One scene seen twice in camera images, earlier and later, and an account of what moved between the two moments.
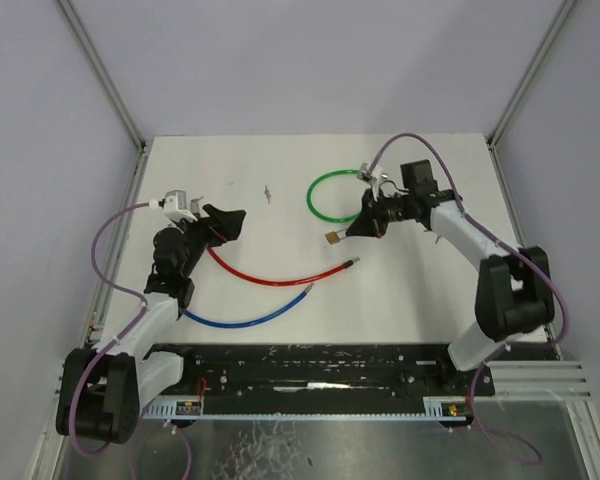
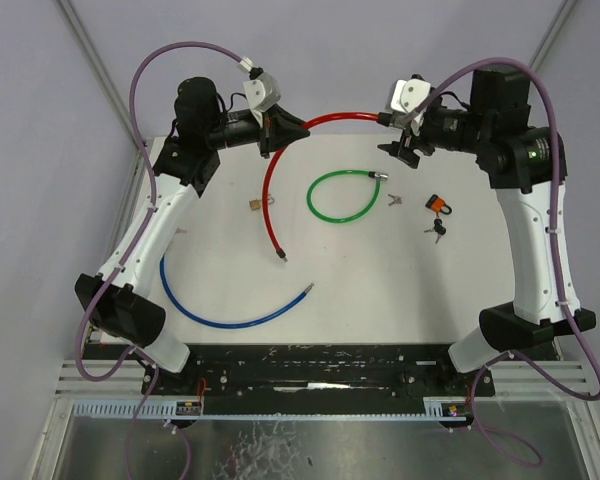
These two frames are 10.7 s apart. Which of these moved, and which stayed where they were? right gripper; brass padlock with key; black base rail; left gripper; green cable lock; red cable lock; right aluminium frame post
Moved: red cable lock; right gripper; left gripper; brass padlock with key
Stayed: green cable lock; black base rail; right aluminium frame post
